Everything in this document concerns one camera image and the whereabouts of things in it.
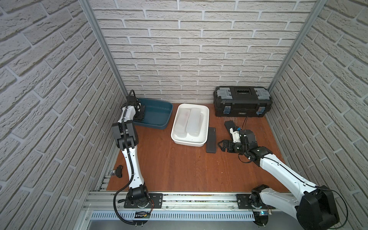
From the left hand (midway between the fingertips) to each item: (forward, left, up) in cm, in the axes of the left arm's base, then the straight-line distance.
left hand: (138, 113), depth 108 cm
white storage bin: (-24, -47, -1) cm, 53 cm away
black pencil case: (-9, -70, -3) cm, 71 cm away
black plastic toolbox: (0, -77, +14) cm, 78 cm away
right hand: (-31, -61, +8) cm, 69 cm away
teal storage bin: (+2, -14, -3) cm, 15 cm away
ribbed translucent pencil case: (-15, -43, +5) cm, 46 cm away
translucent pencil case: (-12, -34, +5) cm, 36 cm away
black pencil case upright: (-24, -55, -4) cm, 60 cm away
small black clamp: (-43, +3, -4) cm, 43 cm away
